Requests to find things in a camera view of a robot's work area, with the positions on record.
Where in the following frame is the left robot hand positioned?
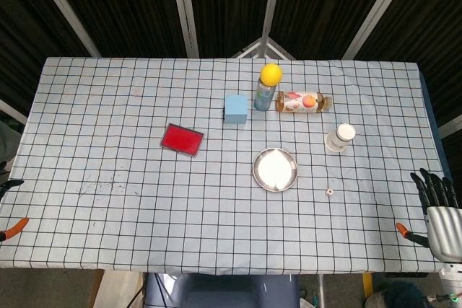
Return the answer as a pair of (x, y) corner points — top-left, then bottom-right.
(0, 177), (30, 242)

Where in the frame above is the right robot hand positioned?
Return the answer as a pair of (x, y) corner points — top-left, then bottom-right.
(396, 167), (462, 263)

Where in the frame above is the white paper cup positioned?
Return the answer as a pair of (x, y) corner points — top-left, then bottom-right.
(324, 123), (357, 153)

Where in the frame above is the round steel plate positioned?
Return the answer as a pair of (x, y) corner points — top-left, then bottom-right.
(251, 147), (299, 193)

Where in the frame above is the yellow strip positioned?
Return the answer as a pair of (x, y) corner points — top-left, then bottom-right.
(362, 273), (375, 300)

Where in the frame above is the checked light blue tablecloth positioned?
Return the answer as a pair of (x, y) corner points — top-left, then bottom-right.
(0, 56), (449, 276)

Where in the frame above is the thin metal rod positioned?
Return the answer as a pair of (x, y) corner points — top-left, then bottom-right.
(317, 274), (328, 308)

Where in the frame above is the beige cardboard sheet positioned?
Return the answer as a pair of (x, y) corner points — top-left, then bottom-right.
(89, 270), (144, 308)

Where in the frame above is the red ink pad case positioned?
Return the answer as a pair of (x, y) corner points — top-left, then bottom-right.
(160, 123), (205, 159)

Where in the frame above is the peach tea bottle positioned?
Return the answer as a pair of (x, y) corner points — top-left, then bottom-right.
(276, 90), (334, 115)

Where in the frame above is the dark blue robot torso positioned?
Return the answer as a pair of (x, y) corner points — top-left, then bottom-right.
(144, 273), (301, 308)

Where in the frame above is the yellow ball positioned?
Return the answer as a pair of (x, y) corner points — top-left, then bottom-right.
(260, 63), (284, 87)

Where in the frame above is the light blue foam cube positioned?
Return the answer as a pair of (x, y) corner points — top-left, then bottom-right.
(222, 94), (249, 125)

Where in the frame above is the white metal frame post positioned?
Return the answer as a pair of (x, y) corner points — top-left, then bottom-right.
(168, 0), (200, 59)
(27, 0), (103, 58)
(258, 0), (285, 59)
(437, 114), (462, 140)
(341, 0), (417, 59)
(0, 97), (29, 126)

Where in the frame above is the white triangular frame brace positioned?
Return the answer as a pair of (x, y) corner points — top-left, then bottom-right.
(230, 36), (297, 59)

